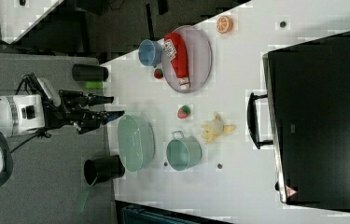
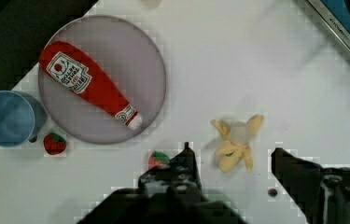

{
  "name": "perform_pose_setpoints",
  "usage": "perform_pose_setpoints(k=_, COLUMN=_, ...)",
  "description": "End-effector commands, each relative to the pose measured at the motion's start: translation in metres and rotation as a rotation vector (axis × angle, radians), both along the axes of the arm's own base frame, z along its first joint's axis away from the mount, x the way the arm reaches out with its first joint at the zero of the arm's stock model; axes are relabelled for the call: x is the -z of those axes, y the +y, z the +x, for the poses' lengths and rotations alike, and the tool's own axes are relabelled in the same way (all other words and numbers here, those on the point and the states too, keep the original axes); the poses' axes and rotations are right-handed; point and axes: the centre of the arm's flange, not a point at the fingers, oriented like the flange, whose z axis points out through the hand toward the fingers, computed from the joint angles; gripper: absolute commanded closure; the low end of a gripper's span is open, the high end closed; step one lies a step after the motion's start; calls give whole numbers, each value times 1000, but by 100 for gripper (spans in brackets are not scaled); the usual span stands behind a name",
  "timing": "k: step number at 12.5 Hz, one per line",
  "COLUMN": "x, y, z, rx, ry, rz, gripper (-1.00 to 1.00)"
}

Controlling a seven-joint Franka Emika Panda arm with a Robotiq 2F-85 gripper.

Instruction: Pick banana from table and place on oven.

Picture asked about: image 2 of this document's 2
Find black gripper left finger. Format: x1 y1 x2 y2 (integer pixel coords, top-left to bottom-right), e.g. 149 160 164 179
138 142 202 196

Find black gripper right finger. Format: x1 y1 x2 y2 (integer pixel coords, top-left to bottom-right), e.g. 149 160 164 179
271 147 350 224

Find yellow plush peeled banana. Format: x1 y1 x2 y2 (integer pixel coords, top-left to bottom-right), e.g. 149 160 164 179
211 115 264 173

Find red strawberry near gripper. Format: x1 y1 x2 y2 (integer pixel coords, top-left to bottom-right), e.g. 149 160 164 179
148 151 170 169

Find red plush strawberry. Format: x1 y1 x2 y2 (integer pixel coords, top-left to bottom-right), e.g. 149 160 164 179
43 133 67 155

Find grey round plate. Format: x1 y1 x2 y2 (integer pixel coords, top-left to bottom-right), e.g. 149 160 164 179
38 15 167 145

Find red plush ketchup bottle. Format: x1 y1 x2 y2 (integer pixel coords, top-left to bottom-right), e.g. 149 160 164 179
38 41 143 130

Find blue plastic cup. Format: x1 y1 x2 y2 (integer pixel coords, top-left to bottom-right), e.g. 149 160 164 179
0 91 48 147

